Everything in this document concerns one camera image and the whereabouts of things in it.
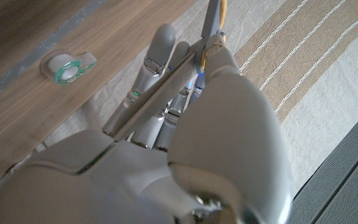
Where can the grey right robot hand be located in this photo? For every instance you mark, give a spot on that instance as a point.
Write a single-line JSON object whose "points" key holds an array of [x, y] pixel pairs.
{"points": [[222, 140]]}

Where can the green clear tape dispenser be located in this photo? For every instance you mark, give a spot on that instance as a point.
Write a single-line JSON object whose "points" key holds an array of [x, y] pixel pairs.
{"points": [[70, 70]]}

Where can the grey tape table outline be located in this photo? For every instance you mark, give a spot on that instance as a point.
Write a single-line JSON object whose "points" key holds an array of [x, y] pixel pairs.
{"points": [[42, 46]]}

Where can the beige striped curtain backdrop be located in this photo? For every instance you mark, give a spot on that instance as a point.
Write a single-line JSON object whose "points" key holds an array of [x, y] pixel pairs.
{"points": [[306, 77]]}

